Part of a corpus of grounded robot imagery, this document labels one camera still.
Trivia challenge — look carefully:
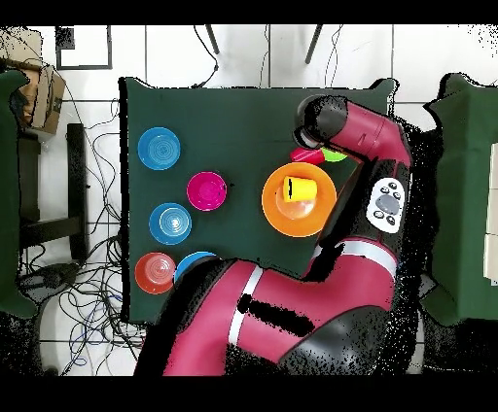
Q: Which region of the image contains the large yellow bowl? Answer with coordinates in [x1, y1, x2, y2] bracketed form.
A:
[261, 161, 338, 239]

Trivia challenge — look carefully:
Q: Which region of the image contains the black table frame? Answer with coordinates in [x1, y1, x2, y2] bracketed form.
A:
[17, 122, 89, 260]

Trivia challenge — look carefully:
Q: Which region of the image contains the large blue bowl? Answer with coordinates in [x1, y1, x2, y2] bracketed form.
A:
[173, 251, 218, 283]

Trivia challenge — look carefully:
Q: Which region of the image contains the orange bowl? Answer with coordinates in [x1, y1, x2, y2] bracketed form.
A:
[133, 251, 177, 295]

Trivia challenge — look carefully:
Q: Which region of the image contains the green bowl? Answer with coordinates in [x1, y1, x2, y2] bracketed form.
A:
[320, 147, 348, 163]

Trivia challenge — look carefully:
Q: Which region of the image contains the tangle of cables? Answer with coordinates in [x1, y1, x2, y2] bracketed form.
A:
[18, 88, 157, 376]

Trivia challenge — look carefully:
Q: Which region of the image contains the cardboard box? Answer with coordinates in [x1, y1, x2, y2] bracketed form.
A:
[0, 26, 66, 135]

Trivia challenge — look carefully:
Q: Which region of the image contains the dark green tablecloth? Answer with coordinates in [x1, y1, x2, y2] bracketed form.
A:
[119, 76, 399, 325]
[0, 69, 40, 320]
[421, 72, 498, 326]

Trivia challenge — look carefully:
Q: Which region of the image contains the black square frame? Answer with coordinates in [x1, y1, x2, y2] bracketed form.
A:
[54, 24, 114, 71]

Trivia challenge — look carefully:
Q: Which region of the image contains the black stand base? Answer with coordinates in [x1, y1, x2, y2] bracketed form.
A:
[18, 261, 81, 304]

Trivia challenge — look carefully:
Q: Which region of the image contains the yellow cup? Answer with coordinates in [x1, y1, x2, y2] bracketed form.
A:
[281, 175, 319, 204]

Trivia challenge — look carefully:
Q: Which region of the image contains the black tripod leg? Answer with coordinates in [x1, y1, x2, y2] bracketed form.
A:
[204, 24, 221, 55]
[303, 24, 324, 65]

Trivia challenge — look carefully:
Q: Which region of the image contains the red cup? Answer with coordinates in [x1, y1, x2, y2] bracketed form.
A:
[289, 146, 327, 166]

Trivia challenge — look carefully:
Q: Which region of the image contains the pink bowl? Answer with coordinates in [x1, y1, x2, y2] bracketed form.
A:
[185, 170, 229, 212]

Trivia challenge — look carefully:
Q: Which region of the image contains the small blue bowl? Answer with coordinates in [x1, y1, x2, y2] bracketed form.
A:
[148, 201, 193, 246]
[136, 126, 182, 171]

